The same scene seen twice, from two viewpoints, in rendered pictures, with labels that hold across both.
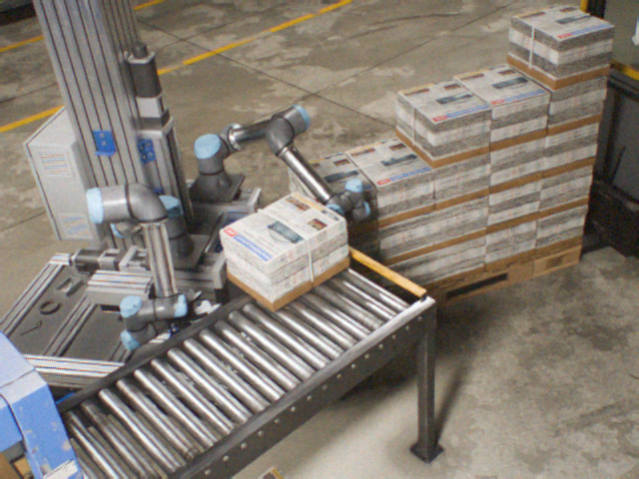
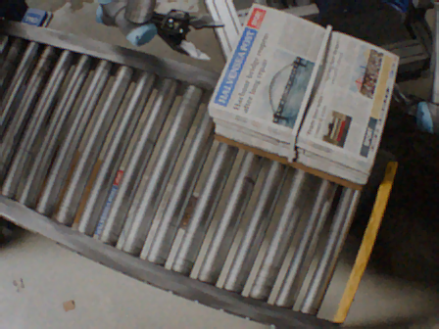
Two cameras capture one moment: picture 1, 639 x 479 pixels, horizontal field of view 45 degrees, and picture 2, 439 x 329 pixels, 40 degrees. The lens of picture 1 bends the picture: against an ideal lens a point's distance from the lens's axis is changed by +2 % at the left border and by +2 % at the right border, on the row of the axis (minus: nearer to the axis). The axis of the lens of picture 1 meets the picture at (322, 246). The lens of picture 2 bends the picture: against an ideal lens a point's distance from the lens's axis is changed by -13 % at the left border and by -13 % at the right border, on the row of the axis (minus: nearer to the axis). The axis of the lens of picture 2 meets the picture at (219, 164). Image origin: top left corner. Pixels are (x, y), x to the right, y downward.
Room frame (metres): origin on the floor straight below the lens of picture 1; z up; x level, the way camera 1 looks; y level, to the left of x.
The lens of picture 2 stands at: (1.90, -0.30, 2.34)
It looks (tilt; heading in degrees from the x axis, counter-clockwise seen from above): 73 degrees down; 69
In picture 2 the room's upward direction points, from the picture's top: 11 degrees counter-clockwise
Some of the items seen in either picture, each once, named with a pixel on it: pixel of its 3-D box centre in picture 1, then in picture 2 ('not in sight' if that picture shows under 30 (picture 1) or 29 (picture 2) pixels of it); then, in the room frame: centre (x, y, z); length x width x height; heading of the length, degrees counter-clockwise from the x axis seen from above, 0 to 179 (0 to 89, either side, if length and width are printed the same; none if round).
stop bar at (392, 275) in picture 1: (381, 269); (368, 242); (2.27, -0.22, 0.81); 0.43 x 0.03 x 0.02; 39
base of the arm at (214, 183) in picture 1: (213, 176); not in sight; (3.00, 0.46, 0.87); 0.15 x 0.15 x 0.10
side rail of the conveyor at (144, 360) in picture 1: (202, 337); (157, 71); (2.06, 0.46, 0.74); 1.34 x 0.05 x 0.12; 129
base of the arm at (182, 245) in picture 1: (173, 239); not in sight; (2.52, 0.59, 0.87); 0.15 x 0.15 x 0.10
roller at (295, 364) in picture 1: (271, 345); (162, 169); (1.94, 0.21, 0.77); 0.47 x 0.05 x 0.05; 39
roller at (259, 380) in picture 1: (241, 365); (115, 153); (1.86, 0.31, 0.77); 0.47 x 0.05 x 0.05; 39
